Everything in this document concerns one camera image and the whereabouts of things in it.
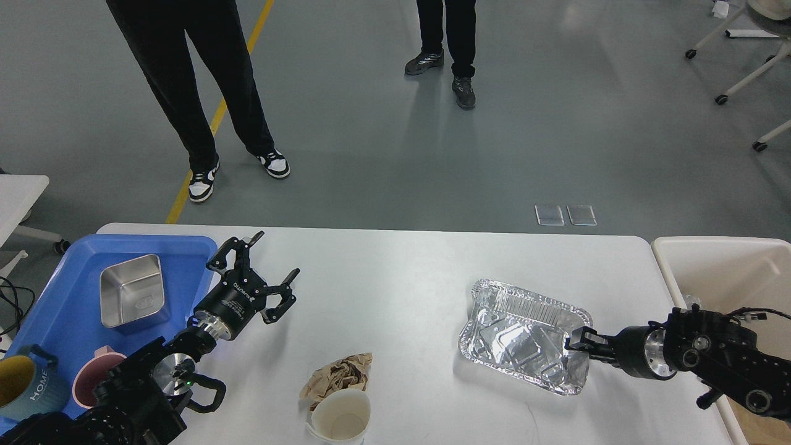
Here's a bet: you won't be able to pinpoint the crumpled brown paper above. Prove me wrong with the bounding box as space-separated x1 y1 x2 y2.
299 352 373 412

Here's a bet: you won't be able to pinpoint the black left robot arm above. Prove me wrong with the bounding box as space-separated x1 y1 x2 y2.
2 231 300 444

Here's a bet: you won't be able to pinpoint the teal yellow mug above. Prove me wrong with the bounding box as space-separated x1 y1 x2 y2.
1 344 71 422

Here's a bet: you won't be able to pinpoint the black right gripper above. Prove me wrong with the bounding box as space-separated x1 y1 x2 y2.
565 326 674 380

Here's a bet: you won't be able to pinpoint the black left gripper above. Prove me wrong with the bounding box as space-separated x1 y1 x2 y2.
187 231 300 341

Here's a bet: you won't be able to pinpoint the aluminium foil tray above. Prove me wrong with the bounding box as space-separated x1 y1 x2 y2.
458 279 593 396

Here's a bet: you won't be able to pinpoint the small stainless steel tray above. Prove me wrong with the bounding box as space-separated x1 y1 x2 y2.
99 254 171 334

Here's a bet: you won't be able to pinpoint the person with grey shoes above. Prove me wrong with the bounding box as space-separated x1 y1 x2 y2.
404 1 476 110

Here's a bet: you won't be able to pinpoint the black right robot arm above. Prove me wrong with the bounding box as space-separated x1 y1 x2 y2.
564 304 790 422

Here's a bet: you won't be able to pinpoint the pink ribbed mug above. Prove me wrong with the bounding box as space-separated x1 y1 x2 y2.
72 345 127 409

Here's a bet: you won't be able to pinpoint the white paper cup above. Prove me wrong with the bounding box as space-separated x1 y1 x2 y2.
306 388 372 444

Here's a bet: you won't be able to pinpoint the beige plastic bin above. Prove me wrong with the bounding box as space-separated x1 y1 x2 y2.
651 237 790 444

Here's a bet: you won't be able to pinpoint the black cables at left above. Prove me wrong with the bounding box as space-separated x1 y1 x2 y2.
0 276 36 337

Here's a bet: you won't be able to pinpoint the blue plastic tray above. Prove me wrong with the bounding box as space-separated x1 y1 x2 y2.
0 234 218 433

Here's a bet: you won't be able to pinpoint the white wheeled chair base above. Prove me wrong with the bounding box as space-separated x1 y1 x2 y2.
685 0 791 153

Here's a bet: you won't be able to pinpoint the person in black trousers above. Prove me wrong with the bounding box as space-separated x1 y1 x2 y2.
107 1 290 203

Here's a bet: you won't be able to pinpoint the white side table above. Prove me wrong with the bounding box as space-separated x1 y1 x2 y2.
1 174 71 262

